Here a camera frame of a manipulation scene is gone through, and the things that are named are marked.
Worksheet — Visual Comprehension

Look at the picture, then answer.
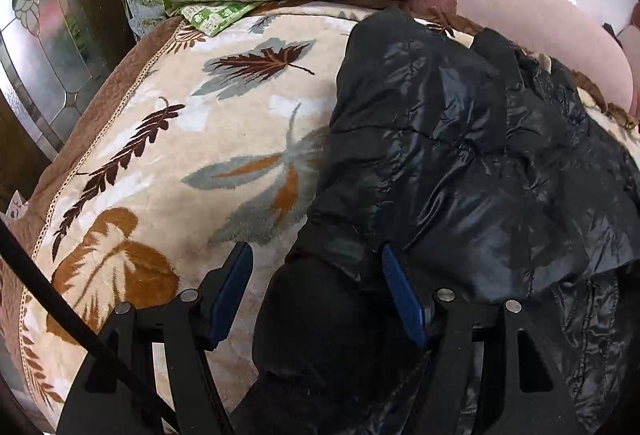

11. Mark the black puffer jacket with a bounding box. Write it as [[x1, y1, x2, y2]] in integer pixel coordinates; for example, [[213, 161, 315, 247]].
[[231, 8, 639, 434]]

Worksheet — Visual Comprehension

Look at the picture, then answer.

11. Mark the leaf-patterned beige blanket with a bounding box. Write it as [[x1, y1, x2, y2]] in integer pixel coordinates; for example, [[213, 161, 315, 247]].
[[0, 0, 640, 431]]

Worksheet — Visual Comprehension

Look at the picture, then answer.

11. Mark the white paper bag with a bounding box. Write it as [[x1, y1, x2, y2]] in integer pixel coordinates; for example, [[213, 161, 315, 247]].
[[0, 190, 28, 225]]

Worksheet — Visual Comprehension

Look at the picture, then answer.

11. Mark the glass panel door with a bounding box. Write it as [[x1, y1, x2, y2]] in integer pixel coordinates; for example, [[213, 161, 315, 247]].
[[1, 0, 110, 159]]

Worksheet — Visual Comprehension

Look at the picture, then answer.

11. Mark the pink bolster cushion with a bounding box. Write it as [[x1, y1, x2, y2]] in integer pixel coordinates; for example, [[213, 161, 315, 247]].
[[408, 0, 634, 113]]

